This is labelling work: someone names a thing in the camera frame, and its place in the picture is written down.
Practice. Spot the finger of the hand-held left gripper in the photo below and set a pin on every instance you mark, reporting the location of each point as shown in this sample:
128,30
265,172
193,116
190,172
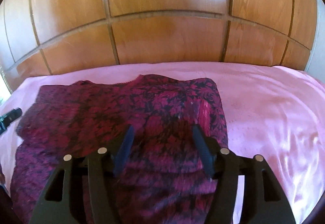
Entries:
12,115

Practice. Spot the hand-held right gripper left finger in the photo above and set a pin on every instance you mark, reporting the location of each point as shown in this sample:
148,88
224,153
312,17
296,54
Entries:
124,149

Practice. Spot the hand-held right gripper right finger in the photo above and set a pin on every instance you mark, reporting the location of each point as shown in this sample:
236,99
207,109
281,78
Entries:
203,150

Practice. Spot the maroon knitted sweater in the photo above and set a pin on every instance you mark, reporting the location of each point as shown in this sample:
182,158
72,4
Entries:
88,117

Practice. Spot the pink bed sheet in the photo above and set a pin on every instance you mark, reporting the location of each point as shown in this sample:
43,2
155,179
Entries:
266,112

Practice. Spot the wooden wardrobe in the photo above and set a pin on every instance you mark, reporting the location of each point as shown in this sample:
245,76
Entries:
162,11

